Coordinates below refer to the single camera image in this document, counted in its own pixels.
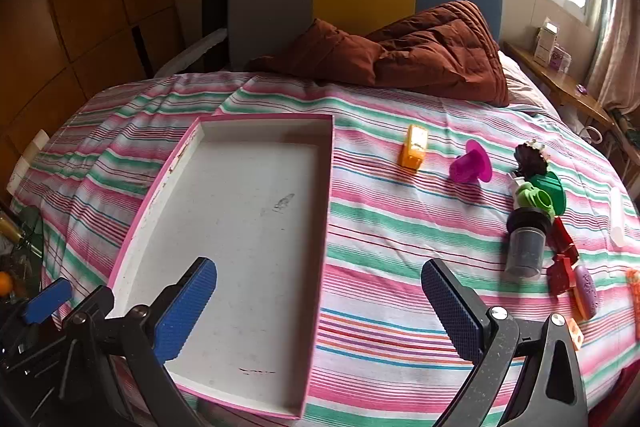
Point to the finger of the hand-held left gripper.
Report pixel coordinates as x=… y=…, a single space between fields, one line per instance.
x=47 y=302

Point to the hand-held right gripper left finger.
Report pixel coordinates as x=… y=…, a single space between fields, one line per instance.
x=185 y=314

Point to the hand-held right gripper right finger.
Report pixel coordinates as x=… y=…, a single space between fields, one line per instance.
x=452 y=314

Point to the grey jar with black base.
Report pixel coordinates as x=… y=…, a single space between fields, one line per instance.
x=525 y=247

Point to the pink shallow tray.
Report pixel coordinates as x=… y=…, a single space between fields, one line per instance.
x=240 y=232

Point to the red puzzle piece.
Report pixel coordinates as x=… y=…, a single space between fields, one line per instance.
x=560 y=277

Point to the purple oval soap toy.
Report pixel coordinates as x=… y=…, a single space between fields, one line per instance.
x=585 y=292

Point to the red capsule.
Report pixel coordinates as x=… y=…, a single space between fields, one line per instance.
x=564 y=237

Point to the magenta funnel toy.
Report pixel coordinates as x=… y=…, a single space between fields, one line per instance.
x=467 y=164

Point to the dark green cylinder toy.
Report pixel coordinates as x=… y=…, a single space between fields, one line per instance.
x=552 y=189

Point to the orange rectangular toy block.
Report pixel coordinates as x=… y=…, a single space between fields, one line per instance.
x=412 y=149

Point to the dark brown pumpkin ornament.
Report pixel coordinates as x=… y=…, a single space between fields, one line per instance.
x=531 y=157

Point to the orange fruit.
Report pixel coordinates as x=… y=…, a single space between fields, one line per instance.
x=4 y=283

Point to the green glass table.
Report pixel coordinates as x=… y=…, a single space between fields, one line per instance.
x=25 y=232

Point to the striped bed sheet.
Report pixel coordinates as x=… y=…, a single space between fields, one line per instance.
x=400 y=232

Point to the small orange toy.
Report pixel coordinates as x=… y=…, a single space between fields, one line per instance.
x=634 y=292

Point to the pink pillow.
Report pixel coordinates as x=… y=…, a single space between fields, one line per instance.
x=522 y=82

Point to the wooden side shelf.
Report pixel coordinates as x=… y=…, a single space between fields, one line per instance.
x=565 y=84

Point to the small purple item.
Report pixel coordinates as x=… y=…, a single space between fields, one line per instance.
x=580 y=89

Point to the brown quilt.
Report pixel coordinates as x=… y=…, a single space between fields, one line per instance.
x=425 y=52

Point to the wooden wardrobe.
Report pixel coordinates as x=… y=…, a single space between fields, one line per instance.
x=75 y=32

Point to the purple box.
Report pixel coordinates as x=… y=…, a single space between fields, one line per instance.
x=561 y=59

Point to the white box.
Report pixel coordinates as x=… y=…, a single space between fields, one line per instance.
x=544 y=44

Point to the beige curtain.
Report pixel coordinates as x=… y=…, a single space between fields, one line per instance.
x=617 y=37

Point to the white bed rail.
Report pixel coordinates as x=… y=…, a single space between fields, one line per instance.
x=195 y=49

